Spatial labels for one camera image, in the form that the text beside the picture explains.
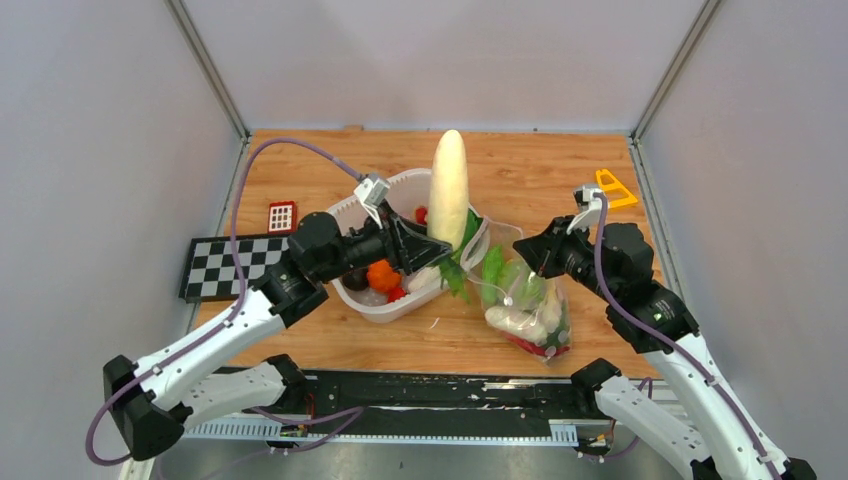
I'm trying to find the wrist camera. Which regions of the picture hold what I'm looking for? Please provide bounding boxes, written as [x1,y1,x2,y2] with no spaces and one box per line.
[353,172,390,228]
[566,183,606,234]

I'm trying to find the red toy tomato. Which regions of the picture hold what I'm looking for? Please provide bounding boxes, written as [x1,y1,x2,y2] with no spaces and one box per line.
[503,333,571,361]
[386,286,408,304]

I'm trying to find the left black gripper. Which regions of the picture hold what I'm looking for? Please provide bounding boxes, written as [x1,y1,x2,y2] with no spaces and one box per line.
[318,198,453,283]

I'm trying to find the orange toy pumpkin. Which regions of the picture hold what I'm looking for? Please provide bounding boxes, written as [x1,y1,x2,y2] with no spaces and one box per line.
[366,260,402,294]

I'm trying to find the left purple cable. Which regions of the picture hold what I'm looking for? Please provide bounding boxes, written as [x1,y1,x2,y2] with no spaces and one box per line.
[84,137,364,468]

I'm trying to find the small green toy vegetable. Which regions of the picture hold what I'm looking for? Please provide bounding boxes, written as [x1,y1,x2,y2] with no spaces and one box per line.
[481,245,506,308]

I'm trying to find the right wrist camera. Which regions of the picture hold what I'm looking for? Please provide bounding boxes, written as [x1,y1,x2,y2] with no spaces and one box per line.
[566,183,606,234]

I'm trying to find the dark toy avocado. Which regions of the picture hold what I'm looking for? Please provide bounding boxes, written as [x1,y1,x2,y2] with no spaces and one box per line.
[341,267,370,292]

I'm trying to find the green toy cabbage head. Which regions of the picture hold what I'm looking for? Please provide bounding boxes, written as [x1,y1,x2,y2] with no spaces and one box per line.
[499,259,546,310]

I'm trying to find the yellow plastic triangle frame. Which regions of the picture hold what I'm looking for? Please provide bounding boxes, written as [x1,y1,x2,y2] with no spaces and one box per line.
[595,168,639,210]

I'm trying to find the clear pink zip bag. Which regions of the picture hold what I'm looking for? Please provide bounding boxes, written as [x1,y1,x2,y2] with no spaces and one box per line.
[460,216,572,363]

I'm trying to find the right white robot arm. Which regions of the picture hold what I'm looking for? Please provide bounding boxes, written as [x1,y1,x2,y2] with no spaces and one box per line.
[513,216,816,479]

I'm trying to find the white slotted cable duct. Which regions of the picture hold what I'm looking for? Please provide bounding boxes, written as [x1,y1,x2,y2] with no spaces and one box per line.
[183,416,579,447]

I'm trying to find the white plastic basket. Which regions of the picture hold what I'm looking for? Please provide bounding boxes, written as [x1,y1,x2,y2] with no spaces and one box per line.
[328,168,491,324]

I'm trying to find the red white grid block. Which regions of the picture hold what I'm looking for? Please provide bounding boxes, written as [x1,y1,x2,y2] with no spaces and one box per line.
[267,201,298,234]

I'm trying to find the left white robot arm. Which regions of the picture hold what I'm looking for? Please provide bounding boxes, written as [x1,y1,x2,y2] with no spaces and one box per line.
[95,202,454,461]

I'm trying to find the black white checkerboard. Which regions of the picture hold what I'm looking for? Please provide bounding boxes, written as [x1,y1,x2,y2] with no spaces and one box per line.
[177,234,288,303]

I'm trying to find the long white toy radish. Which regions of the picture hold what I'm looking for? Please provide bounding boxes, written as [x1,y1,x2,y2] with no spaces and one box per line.
[427,129,469,251]

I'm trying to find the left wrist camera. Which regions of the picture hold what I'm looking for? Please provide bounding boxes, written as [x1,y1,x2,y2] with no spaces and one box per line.
[353,172,390,228]

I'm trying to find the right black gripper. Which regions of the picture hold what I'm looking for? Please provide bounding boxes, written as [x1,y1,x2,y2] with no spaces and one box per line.
[512,215,617,303]

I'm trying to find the red toy strawberries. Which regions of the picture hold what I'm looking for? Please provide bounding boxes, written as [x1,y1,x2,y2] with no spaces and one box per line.
[414,206,428,226]

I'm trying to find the green toy bok choy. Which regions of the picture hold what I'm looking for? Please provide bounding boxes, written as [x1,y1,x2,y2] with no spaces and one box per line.
[405,209,482,303]

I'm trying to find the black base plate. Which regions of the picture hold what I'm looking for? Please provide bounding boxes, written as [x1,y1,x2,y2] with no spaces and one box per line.
[265,370,612,436]

